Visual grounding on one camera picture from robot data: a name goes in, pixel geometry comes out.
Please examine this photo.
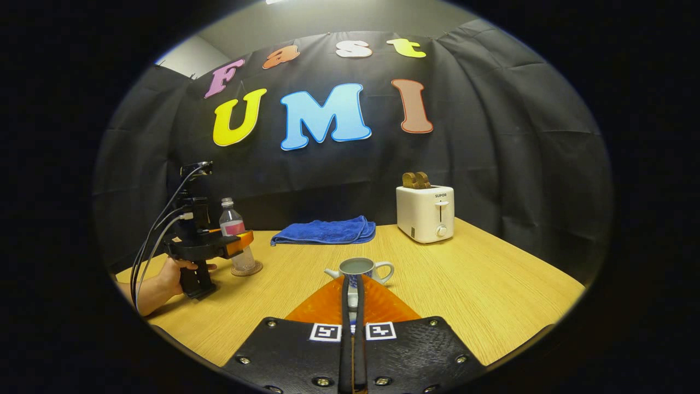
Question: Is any white cable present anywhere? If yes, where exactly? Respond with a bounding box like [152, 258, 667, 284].
[134, 212, 193, 312]

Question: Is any black cable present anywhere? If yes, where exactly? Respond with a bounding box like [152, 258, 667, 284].
[130, 163, 211, 307]

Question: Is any white blue-patterned teacup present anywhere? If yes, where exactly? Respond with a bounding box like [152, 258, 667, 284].
[324, 257, 395, 287]

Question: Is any round brown coaster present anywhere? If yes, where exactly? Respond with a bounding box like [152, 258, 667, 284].
[231, 260, 264, 277]

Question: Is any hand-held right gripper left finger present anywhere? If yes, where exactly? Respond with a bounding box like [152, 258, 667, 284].
[221, 275, 353, 394]

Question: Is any black backdrop cloth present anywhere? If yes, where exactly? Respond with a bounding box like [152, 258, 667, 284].
[93, 19, 613, 285]

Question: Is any white toaster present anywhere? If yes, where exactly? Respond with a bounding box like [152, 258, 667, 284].
[396, 185, 456, 244]

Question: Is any clear plastic water bottle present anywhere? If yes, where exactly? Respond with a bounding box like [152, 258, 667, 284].
[219, 198, 256, 273]

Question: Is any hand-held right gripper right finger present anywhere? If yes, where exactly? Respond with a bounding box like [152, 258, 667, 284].
[354, 275, 487, 394]

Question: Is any blue folded towel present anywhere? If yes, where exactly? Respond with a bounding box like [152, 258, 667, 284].
[270, 215, 377, 246]

